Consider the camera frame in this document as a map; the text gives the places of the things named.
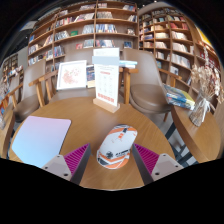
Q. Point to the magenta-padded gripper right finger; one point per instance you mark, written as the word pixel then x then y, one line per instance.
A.
pixel 146 160

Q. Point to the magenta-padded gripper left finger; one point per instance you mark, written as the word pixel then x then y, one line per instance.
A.
pixel 75 160

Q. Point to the white and orange computer mouse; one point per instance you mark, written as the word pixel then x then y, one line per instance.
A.
pixel 116 146

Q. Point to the pink-blue gradient mouse pad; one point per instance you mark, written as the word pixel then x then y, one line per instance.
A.
pixel 40 138

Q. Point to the round wooden side table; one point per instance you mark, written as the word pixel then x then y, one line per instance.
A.
pixel 6 136
pixel 203 136

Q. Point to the brown leather wooden armchair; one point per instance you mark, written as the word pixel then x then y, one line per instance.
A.
pixel 148 95
pixel 28 103
pixel 78 55

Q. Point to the blue and yellow book stack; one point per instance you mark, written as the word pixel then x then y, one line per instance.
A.
pixel 180 97

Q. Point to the glass vase with beige flowers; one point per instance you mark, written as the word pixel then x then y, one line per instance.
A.
pixel 199 111

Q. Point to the acrylic sign with wooden base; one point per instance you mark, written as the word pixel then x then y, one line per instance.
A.
pixel 106 83

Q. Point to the white framed floral picture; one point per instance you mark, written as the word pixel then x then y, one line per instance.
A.
pixel 71 75

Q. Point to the dark cover book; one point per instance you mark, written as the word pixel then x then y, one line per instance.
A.
pixel 90 76

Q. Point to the light blue book stack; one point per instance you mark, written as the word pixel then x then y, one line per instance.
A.
pixel 128 64

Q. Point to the small distant wooden bookshelf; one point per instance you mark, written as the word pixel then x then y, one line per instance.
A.
pixel 11 66

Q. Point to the curved wooden bookshelf unit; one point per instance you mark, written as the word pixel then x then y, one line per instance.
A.
pixel 173 40

